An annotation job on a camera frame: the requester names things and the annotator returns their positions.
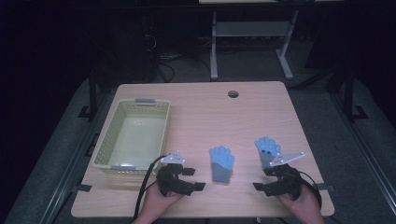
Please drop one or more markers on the black metal stand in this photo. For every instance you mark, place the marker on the black metal stand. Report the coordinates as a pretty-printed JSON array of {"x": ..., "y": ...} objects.
[
  {"x": 349, "y": 93},
  {"x": 92, "y": 93}
]

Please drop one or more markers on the person's left hand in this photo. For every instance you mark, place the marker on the person's left hand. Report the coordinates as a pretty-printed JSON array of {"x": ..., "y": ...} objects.
[{"x": 155, "y": 205}]

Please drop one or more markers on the blue and grey glove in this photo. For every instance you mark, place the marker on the blue and grey glove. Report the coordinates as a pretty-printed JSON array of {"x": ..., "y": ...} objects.
[
  {"x": 221, "y": 165},
  {"x": 266, "y": 149}
]

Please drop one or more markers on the grey metal table frame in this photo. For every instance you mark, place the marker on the grey metal table frame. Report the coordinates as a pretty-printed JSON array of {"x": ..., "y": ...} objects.
[{"x": 249, "y": 29}]

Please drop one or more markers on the pale yellow plastic basket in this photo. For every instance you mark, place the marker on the pale yellow plastic basket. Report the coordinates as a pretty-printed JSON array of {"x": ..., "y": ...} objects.
[{"x": 137, "y": 137}]

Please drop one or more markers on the black tape strip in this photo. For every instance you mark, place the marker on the black tape strip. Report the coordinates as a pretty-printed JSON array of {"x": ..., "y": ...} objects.
[
  {"x": 327, "y": 187},
  {"x": 81, "y": 188}
]

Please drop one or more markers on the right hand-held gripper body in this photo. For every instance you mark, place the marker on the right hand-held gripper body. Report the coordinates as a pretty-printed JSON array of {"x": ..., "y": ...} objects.
[{"x": 288, "y": 183}]

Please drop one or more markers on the person's right hand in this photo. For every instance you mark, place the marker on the person's right hand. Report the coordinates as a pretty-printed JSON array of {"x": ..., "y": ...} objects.
[{"x": 306, "y": 208}]

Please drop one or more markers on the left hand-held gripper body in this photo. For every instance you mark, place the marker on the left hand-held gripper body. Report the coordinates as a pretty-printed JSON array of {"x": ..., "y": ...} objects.
[{"x": 171, "y": 182}]

